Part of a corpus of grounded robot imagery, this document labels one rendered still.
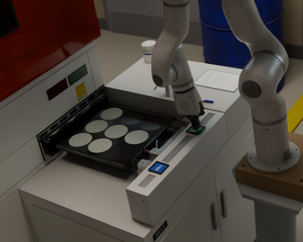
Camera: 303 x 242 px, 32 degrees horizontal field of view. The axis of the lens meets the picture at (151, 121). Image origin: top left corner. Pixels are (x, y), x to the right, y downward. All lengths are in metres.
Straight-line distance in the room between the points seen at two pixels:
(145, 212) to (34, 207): 0.54
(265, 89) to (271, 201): 0.43
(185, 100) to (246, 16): 0.44
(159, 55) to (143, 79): 0.65
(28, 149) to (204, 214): 0.76
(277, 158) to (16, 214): 1.06
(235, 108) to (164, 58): 0.52
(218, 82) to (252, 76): 0.67
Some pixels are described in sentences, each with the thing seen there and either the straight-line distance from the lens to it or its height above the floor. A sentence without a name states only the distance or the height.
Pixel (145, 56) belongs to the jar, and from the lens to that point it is 2.59.
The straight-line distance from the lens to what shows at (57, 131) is 2.28.
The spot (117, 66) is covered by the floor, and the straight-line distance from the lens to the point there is 4.88.
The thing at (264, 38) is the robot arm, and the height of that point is 1.37.
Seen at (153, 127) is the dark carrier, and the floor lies 0.90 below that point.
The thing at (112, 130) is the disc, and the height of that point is 0.90.
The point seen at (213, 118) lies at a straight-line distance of 2.12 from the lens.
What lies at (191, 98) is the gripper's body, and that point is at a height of 1.12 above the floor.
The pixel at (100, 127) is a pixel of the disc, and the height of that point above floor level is 0.90.
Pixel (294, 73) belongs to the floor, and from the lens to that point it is 4.42.
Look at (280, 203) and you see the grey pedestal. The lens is 1.92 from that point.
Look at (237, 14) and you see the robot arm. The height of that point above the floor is 1.47.
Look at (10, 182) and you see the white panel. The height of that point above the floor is 0.87.
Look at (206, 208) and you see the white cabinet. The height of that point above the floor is 0.63.
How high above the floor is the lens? 2.10
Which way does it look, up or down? 32 degrees down
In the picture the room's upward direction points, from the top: 10 degrees counter-clockwise
